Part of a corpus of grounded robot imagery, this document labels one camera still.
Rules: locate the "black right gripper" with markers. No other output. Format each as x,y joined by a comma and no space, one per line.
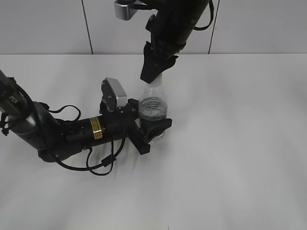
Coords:
159,54

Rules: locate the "clear cestbon water bottle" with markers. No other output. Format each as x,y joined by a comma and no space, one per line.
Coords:
152,103

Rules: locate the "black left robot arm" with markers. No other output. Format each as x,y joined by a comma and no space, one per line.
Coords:
56,139

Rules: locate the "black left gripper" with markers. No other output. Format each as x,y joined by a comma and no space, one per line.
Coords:
121,123

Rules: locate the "white green bottle cap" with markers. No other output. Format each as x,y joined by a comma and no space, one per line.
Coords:
157,81

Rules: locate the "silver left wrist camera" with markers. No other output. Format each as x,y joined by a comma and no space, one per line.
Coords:
113,93

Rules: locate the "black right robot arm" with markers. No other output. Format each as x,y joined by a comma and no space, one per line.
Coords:
170,29

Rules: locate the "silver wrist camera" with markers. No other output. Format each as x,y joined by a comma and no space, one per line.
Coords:
113,93
125,9

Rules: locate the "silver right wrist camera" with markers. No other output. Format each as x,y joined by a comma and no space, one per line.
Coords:
125,9

